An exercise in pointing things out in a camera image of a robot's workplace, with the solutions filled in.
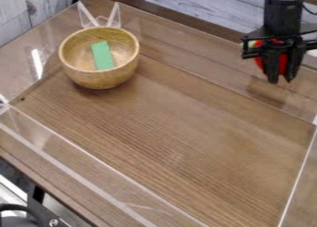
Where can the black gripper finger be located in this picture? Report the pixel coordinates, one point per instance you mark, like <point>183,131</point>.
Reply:
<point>295,60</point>
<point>271,63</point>

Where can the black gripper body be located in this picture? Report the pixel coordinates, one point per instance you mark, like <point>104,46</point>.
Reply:
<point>263,34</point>

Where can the red felt strawberry toy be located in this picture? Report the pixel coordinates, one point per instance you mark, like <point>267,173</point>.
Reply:
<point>283,62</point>

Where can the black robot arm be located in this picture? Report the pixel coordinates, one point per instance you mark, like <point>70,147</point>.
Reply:
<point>283,19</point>

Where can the clear acrylic tray walls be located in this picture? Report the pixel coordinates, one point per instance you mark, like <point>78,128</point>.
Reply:
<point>196,145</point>

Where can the green rectangular block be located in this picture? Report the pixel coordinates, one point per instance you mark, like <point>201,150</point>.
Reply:
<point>102,56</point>

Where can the wooden bowl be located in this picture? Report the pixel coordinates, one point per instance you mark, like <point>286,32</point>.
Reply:
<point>76,56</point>

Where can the black table leg bracket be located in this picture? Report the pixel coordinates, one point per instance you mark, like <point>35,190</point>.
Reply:
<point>45,216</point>

